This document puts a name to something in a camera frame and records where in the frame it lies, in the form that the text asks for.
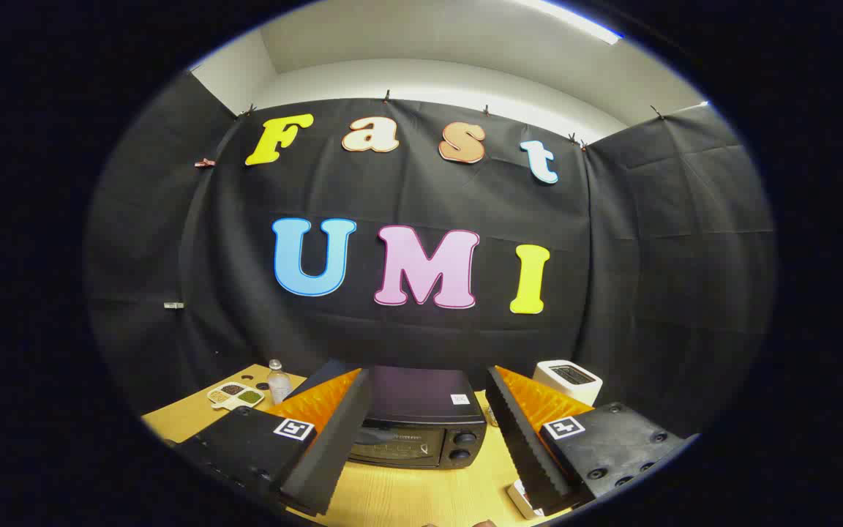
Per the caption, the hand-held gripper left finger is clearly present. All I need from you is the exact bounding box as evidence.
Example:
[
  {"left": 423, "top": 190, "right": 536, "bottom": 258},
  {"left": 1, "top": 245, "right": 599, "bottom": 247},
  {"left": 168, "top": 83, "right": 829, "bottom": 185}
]
[{"left": 173, "top": 368, "right": 372, "bottom": 517}]

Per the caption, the white divided dish with grains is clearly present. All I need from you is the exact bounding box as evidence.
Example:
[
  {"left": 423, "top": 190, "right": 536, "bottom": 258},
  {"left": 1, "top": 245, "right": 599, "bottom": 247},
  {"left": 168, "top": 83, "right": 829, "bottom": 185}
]
[{"left": 206, "top": 381, "right": 266, "bottom": 409}]

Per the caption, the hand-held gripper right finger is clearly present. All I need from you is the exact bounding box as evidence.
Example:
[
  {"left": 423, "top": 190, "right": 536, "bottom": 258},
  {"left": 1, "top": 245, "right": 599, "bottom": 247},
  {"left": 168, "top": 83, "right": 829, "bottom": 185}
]
[{"left": 485, "top": 365, "right": 693, "bottom": 515}]

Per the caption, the black toaster oven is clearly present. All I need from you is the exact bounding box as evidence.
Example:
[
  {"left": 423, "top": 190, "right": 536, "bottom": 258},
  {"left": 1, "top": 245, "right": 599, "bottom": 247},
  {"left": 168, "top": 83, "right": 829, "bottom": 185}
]
[{"left": 286, "top": 359, "right": 488, "bottom": 471}]

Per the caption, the clear water bottle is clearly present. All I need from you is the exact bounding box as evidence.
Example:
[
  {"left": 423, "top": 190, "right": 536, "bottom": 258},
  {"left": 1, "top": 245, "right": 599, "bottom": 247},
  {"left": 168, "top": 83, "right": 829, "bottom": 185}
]
[{"left": 267, "top": 359, "right": 293, "bottom": 405}]

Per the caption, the white rectangular tray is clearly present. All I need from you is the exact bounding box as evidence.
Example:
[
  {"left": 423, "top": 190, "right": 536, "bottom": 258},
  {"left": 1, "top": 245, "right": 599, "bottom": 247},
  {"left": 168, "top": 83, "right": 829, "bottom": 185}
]
[{"left": 507, "top": 479, "right": 547, "bottom": 520}]

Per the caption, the white toaster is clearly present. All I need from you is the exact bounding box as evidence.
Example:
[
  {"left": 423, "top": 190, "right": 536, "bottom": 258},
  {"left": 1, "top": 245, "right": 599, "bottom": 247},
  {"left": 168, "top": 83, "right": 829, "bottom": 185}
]
[{"left": 533, "top": 359, "right": 604, "bottom": 408}]

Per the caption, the black backdrop cloth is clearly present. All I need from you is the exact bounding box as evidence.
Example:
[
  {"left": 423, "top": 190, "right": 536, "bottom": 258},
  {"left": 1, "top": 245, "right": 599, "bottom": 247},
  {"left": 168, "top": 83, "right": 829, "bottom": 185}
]
[{"left": 85, "top": 70, "right": 777, "bottom": 440}]

